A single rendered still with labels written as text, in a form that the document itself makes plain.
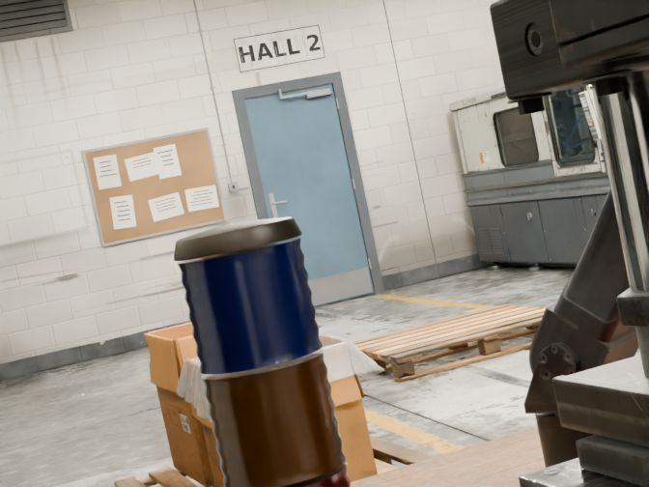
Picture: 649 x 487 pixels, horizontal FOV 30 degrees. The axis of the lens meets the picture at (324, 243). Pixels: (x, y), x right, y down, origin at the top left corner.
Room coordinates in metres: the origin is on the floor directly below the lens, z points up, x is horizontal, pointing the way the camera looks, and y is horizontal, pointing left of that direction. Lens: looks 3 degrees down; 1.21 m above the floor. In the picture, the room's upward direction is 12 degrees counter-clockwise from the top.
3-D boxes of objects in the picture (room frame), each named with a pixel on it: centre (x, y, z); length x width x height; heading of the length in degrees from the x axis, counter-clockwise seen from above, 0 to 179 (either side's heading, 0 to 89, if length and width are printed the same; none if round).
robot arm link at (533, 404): (1.02, -0.19, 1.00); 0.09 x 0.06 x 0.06; 137
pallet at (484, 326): (7.41, -0.68, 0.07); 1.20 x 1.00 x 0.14; 108
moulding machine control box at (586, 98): (9.30, -2.25, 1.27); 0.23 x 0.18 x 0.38; 106
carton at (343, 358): (4.31, 0.27, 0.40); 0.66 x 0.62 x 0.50; 17
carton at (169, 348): (4.89, 0.50, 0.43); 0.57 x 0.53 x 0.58; 21
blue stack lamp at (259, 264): (0.36, 0.03, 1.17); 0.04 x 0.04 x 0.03
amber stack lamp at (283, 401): (0.36, 0.03, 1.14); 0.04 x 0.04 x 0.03
